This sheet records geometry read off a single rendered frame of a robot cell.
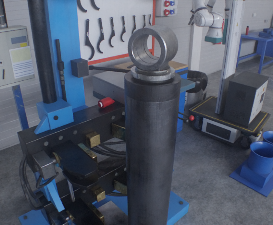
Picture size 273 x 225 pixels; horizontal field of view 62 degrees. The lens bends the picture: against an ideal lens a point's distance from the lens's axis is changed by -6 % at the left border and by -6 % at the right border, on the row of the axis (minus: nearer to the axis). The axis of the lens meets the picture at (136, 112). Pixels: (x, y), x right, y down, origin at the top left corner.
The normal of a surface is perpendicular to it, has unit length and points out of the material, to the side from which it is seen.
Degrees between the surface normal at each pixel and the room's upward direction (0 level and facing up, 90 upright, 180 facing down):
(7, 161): 0
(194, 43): 90
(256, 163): 90
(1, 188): 0
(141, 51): 70
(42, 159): 0
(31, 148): 90
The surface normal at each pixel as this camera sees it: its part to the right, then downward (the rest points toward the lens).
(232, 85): -0.67, 0.34
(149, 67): -0.48, 0.40
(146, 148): -0.22, 0.44
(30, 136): 0.00, -0.89
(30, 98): 0.66, 0.34
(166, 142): 0.48, 0.40
